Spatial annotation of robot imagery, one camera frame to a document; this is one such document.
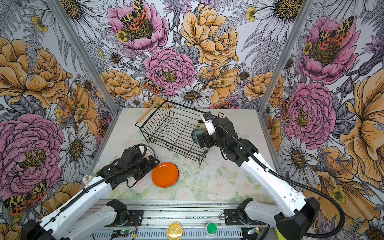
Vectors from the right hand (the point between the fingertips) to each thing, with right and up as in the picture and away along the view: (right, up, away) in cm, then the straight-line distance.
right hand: (206, 135), depth 73 cm
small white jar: (-60, -22, +3) cm, 64 cm away
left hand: (-27, -19, +7) cm, 34 cm away
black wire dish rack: (-25, +4, +39) cm, 46 cm away
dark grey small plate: (-6, -1, +24) cm, 25 cm away
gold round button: (-15, -44, -3) cm, 46 cm away
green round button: (+2, -39, -9) cm, 40 cm away
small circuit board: (-40, -45, -2) cm, 61 cm away
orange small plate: (-23, -23, +14) cm, 36 cm away
